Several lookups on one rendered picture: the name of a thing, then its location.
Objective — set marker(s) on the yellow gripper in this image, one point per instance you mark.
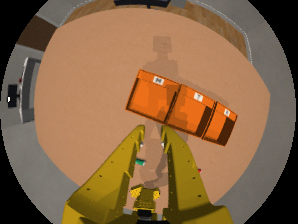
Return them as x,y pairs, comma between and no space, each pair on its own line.
100,200

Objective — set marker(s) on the orange bins in a row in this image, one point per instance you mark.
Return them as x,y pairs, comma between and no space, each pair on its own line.
191,114

